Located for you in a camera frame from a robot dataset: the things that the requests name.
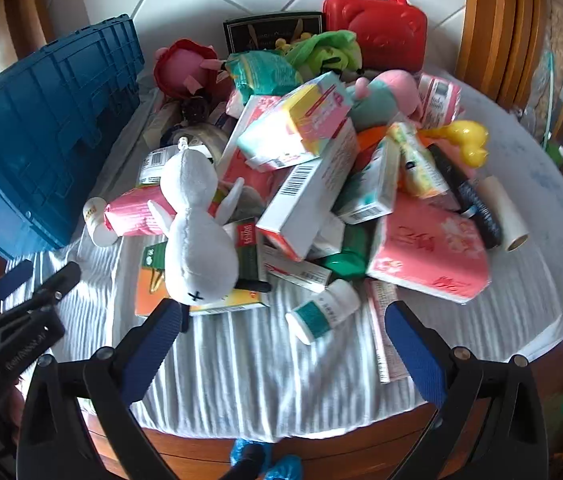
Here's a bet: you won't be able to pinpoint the white pill bottle teal label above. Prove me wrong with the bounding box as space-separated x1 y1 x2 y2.
285 279 361 346

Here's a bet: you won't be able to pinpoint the white tissue pack red flowers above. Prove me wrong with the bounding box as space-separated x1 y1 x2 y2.
219 95 282 186

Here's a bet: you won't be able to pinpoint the green wipes pack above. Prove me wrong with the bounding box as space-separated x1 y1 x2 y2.
225 51 305 98

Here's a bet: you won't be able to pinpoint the white rabbit plush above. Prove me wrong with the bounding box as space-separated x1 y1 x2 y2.
148 137 272 333

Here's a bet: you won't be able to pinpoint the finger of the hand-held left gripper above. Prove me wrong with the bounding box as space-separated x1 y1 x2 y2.
0 260 33 303
9 261 82 313

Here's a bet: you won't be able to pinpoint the pink wet wipes pack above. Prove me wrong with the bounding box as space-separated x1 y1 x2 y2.
104 185 177 238

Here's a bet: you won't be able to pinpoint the pink white box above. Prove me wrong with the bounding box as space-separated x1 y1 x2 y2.
416 74 462 131

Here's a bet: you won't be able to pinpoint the white medicine box orange end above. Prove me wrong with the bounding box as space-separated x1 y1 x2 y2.
255 125 359 262

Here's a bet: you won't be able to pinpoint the blue shoe cover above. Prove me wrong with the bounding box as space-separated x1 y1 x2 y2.
229 437 272 468
264 455 302 480

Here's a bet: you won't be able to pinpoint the black scrunchie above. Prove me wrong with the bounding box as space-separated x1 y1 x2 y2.
180 95 212 123

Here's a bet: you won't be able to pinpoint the green plush toy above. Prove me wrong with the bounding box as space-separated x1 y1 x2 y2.
281 30 363 71

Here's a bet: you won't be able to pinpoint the black box with gold print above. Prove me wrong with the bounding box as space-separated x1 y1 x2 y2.
222 10 327 56

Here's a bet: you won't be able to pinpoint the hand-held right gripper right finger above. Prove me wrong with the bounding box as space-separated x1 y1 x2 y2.
384 300 549 480

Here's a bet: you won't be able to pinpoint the black tube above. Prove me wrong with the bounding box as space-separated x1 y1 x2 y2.
429 144 532 253

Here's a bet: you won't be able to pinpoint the yellow toy duck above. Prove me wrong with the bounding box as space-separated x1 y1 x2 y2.
436 120 489 168

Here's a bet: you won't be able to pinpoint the blue plastic crate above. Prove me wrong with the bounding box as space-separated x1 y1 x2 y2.
0 14 145 261

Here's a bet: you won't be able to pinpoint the teal white medicine box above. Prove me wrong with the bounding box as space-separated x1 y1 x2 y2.
334 135 402 225

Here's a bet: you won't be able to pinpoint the wooden door frame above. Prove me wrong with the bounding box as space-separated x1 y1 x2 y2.
454 0 562 106
4 0 55 46

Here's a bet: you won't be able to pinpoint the pink and green plush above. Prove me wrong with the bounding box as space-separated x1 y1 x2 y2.
349 70 422 131

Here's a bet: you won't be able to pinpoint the red toy suitcase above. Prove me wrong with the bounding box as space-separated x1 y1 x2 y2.
321 0 428 73

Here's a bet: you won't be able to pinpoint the flat pink medicine box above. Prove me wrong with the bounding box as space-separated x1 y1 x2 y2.
364 280 409 386

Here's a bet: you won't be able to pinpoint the large pink flower tissue pack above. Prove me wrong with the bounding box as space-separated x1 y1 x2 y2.
365 192 491 305

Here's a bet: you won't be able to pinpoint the green round jar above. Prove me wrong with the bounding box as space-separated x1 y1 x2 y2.
319 222 377 281

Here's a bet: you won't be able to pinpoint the small white red medicine box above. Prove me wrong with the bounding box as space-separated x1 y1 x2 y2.
260 247 333 293

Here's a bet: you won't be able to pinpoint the beige white box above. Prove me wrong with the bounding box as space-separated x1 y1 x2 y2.
142 102 182 146

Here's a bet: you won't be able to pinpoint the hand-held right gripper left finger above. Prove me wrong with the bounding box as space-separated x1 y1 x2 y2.
16 298 185 480

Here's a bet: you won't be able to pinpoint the white striped tablecloth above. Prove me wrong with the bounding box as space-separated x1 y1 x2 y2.
2 75 563 443

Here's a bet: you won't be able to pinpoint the yellow floral tissue packet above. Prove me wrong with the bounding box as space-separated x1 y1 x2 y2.
386 121 449 198

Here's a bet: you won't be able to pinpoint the white pill bottle yellow label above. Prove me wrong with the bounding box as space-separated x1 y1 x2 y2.
84 197 117 247

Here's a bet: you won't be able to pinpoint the round wooden desktop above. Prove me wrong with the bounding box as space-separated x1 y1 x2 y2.
79 317 563 480

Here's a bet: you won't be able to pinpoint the green orange medicine box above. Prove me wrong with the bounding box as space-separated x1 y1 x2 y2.
134 217 272 317

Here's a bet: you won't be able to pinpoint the white barcode label box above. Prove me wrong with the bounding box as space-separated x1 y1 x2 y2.
138 147 172 186

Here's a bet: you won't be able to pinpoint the orange plush toy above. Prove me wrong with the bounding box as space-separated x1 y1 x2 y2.
356 127 392 161

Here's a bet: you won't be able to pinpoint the pastel colourful tissue pack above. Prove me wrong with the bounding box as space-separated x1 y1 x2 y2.
236 71 357 171

